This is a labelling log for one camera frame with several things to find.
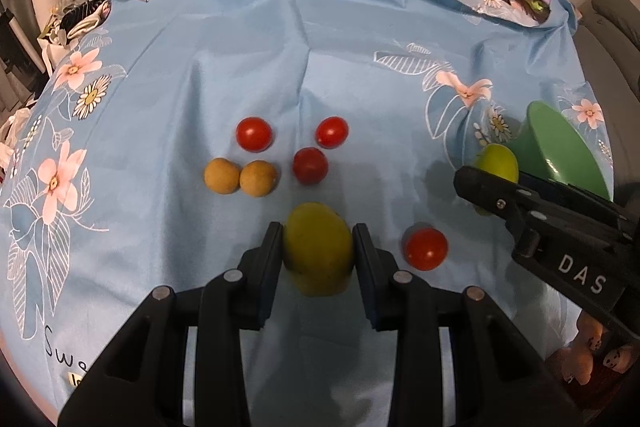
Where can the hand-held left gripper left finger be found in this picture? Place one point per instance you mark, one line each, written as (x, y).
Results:
(272, 257)

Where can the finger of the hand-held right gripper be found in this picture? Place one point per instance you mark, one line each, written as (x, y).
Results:
(555, 189)
(492, 194)

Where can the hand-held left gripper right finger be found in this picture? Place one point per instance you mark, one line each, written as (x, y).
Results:
(364, 267)

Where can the small yellow-green fruit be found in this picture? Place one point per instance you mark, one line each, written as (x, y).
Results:
(497, 162)

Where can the green bowl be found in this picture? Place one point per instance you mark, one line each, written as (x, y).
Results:
(560, 147)

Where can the large yellow-green fruit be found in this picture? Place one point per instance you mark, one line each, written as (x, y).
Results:
(317, 249)

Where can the red tomato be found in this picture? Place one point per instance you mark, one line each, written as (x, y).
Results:
(332, 132)
(425, 248)
(255, 133)
(310, 165)

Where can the tan round longan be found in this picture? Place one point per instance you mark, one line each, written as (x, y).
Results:
(221, 176)
(258, 178)

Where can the pink cloth with dice print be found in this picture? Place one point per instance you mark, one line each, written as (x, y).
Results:
(585, 352)

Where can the yellow-green cloth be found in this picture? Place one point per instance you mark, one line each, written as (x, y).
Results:
(538, 4)

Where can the light blue floral cloth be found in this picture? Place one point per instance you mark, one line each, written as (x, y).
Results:
(250, 57)

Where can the white plastic bag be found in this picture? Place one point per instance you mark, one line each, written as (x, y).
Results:
(10, 132)

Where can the black and white clothes pile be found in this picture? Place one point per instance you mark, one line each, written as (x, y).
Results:
(80, 9)

